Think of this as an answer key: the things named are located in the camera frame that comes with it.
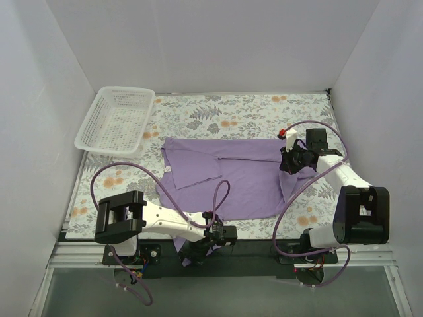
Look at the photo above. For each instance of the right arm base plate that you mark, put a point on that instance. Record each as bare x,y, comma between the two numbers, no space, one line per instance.
293,247

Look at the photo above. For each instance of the white plastic basket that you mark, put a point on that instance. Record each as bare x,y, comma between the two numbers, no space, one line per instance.
116,121

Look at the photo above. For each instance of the aluminium frame rail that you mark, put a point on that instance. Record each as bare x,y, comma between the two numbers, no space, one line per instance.
72,255

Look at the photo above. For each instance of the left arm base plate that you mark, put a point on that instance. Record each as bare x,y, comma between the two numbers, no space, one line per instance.
145,254

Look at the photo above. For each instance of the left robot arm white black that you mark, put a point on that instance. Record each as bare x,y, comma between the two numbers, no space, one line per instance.
121,218

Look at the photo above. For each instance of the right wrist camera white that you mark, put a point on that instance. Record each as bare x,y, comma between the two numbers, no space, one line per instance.
289,136

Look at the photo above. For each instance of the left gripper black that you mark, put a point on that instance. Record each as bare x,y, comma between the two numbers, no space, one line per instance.
197,248

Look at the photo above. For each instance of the purple t shirt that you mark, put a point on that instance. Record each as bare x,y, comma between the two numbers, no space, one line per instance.
246,172

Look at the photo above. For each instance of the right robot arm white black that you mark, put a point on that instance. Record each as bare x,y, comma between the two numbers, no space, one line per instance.
362,214

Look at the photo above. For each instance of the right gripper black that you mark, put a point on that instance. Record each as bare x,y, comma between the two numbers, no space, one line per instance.
290,162

